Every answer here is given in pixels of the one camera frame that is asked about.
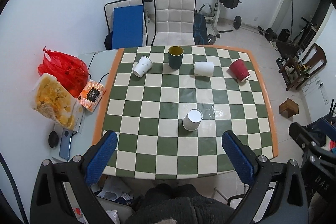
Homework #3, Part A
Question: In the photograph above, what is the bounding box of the green checkered table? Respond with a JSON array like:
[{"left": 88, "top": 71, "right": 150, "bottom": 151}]
[{"left": 102, "top": 46, "right": 278, "bottom": 180}]

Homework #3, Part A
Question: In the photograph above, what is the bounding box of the chair with blue cushion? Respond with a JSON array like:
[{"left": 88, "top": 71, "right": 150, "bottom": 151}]
[{"left": 104, "top": 0, "right": 147, "bottom": 50}]

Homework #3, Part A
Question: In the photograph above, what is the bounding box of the bag of yellow snacks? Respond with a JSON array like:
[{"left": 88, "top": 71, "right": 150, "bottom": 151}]
[{"left": 31, "top": 73, "right": 84, "bottom": 131}]

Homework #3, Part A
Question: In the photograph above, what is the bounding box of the white paper cup with birds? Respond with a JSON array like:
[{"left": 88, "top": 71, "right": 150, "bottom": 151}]
[{"left": 133, "top": 56, "right": 153, "bottom": 78}]

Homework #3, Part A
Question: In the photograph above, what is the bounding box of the red ribbed paper cup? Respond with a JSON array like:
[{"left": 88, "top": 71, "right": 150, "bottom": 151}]
[{"left": 230, "top": 58, "right": 251, "bottom": 83}]

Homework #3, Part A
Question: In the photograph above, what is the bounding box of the small wooden stool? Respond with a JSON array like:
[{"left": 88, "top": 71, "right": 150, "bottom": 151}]
[{"left": 279, "top": 98, "right": 299, "bottom": 118}]

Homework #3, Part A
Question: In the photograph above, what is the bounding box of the white paper cup with logo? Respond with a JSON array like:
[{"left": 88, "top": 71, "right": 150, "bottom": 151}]
[{"left": 182, "top": 109, "right": 203, "bottom": 131}]

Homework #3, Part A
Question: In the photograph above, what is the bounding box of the red plastic bag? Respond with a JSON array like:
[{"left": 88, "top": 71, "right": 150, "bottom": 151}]
[{"left": 37, "top": 47, "right": 89, "bottom": 98}]

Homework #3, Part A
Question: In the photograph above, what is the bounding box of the plain white paper cup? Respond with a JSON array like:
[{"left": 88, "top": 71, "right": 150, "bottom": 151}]
[{"left": 194, "top": 61, "right": 214, "bottom": 77}]

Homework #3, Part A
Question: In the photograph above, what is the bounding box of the white quilted chair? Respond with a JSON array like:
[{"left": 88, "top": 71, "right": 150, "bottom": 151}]
[{"left": 151, "top": 0, "right": 196, "bottom": 46}]

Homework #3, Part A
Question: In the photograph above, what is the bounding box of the blue smartphone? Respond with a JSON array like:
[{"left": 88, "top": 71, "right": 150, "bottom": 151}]
[{"left": 59, "top": 128, "right": 73, "bottom": 161}]

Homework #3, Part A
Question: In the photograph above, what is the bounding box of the dark green yellow-lined cup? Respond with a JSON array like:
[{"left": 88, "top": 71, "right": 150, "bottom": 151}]
[{"left": 168, "top": 46, "right": 184, "bottom": 70}]

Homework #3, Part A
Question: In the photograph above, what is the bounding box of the black round object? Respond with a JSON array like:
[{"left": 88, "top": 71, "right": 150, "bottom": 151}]
[{"left": 48, "top": 131, "right": 59, "bottom": 148}]

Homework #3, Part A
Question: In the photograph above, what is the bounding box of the white weight bench rack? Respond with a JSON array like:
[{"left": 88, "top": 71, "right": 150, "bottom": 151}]
[{"left": 205, "top": 0, "right": 223, "bottom": 39}]

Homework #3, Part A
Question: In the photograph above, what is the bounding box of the orange wet wipes pack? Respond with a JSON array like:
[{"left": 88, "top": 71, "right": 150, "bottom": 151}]
[{"left": 77, "top": 80, "right": 106, "bottom": 113}]

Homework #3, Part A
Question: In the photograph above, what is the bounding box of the dark fleece clothing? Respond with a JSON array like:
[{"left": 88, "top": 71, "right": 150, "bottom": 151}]
[{"left": 125, "top": 184, "right": 234, "bottom": 223}]

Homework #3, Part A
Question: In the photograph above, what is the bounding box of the dark wooden chair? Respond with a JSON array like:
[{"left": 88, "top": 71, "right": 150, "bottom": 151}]
[{"left": 276, "top": 43, "right": 327, "bottom": 91}]

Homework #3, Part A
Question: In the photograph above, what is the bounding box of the grey side table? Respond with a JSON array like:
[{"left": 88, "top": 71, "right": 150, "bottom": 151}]
[{"left": 51, "top": 49, "right": 119, "bottom": 224}]

